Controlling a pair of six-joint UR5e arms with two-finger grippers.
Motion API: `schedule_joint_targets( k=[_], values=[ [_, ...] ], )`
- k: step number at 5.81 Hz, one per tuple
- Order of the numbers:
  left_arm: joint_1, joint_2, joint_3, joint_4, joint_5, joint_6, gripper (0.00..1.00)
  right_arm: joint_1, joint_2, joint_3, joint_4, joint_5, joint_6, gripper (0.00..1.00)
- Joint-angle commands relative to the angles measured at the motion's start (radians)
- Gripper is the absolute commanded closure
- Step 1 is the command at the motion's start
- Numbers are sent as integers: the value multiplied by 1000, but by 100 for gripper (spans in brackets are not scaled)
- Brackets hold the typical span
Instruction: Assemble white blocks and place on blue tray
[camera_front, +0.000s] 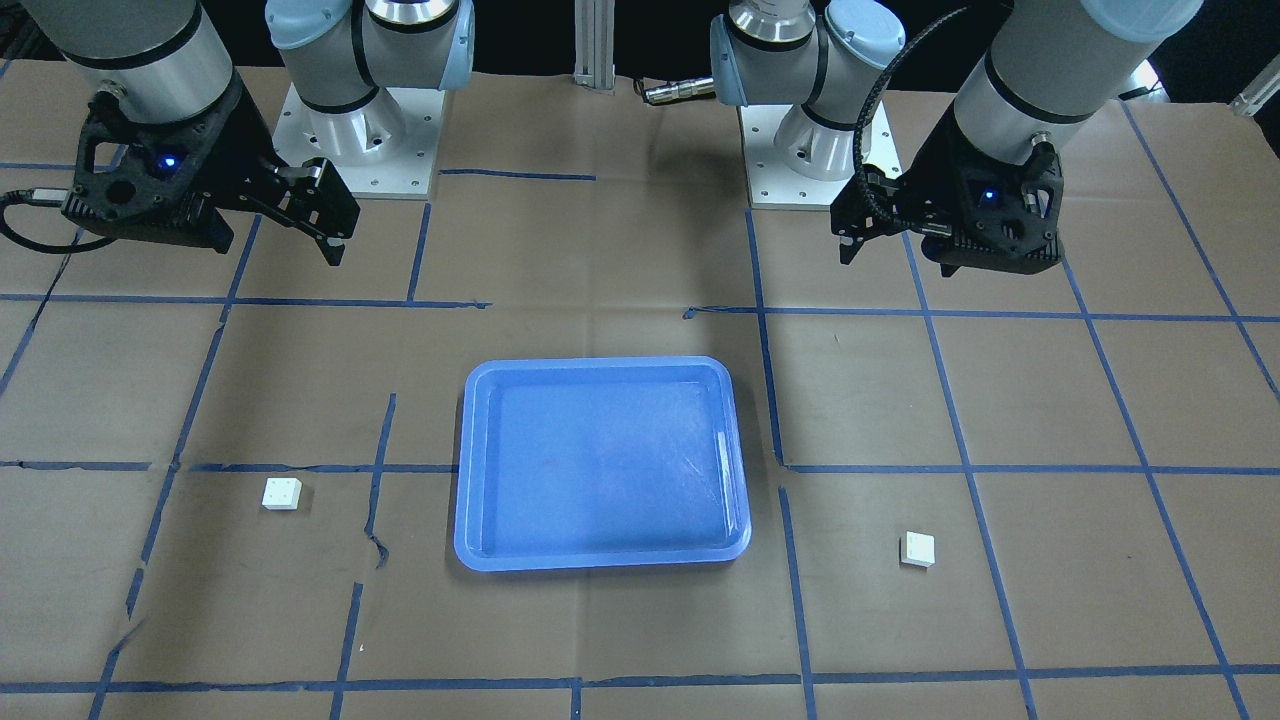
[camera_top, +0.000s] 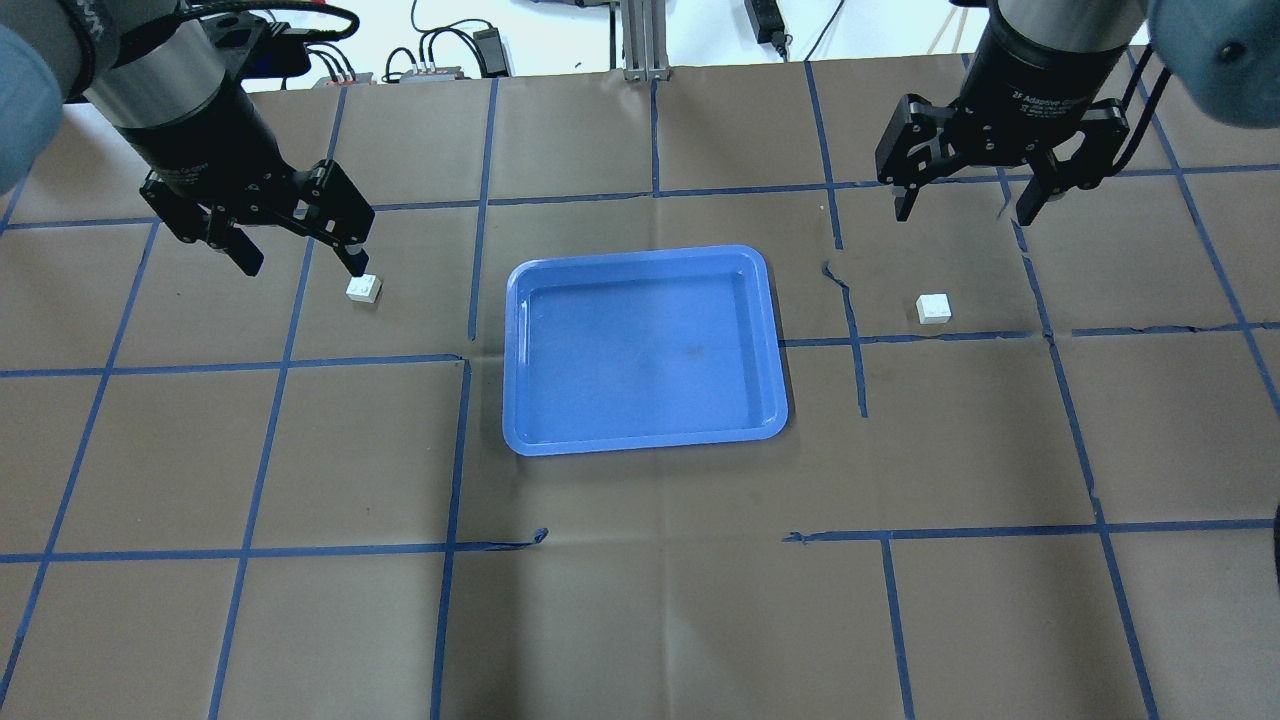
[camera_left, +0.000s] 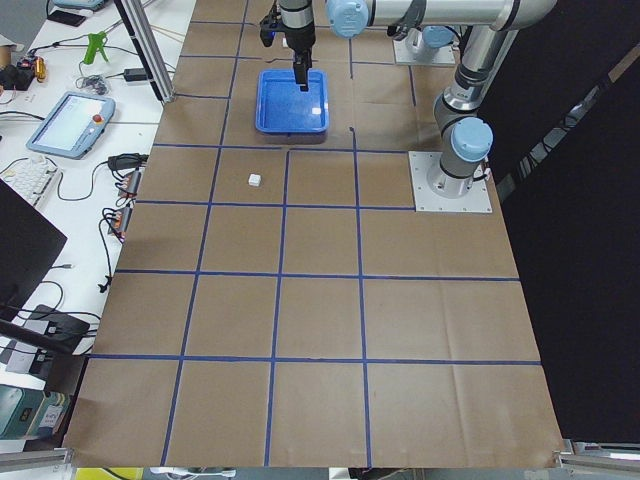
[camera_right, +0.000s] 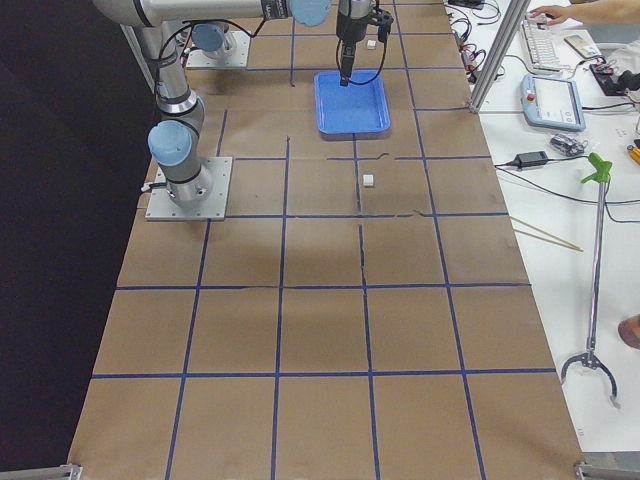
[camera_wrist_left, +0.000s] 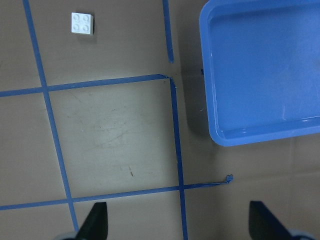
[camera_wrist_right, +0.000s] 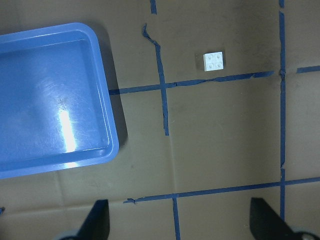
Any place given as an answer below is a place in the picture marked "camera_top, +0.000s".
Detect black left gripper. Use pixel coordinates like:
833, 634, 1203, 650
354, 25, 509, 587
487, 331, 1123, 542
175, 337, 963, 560
110, 60, 375, 278

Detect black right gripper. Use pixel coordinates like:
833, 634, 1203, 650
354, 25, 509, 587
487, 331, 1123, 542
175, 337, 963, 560
876, 29, 1132, 227

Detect white block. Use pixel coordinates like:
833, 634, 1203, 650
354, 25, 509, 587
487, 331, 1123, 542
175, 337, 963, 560
346, 274, 383, 304

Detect white block near right arm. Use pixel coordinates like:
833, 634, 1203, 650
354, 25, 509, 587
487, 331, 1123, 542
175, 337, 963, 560
914, 293, 954, 325

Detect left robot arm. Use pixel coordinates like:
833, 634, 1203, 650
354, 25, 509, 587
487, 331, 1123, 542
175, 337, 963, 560
1, 1, 375, 277

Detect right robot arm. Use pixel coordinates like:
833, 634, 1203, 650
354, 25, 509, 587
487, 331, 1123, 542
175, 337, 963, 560
874, 1, 1279, 225

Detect blue plastic tray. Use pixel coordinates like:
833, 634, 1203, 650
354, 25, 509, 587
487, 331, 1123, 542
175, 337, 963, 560
502, 245, 790, 457

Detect black power adapter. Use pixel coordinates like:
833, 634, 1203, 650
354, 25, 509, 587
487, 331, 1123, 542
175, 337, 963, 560
471, 27, 511, 78

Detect brown paper table cover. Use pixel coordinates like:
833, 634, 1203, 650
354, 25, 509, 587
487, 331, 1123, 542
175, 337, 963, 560
1, 56, 1277, 719

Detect black cable bundle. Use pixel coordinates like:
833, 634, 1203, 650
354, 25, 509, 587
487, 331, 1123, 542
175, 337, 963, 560
385, 0, 481, 83

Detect aluminium frame post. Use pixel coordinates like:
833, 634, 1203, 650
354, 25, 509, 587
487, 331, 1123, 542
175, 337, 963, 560
620, 0, 671, 82

